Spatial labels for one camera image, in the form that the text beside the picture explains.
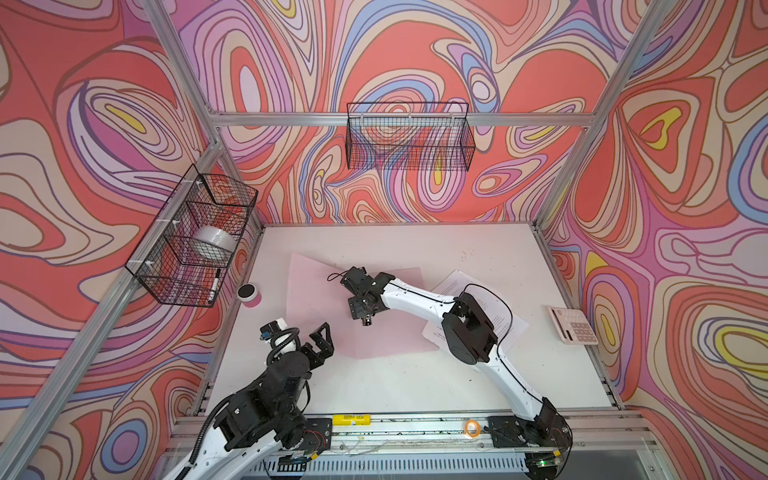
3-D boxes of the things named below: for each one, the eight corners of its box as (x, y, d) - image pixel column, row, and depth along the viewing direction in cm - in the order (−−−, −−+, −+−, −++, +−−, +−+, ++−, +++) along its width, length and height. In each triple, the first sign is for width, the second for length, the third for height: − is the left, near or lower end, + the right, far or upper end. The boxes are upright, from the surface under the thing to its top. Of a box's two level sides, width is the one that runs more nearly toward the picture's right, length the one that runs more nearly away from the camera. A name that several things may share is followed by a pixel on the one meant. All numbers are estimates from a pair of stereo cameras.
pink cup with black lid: (242, 307, 99) (234, 297, 94) (246, 294, 103) (239, 283, 97) (259, 307, 99) (252, 297, 94) (264, 294, 103) (257, 283, 97)
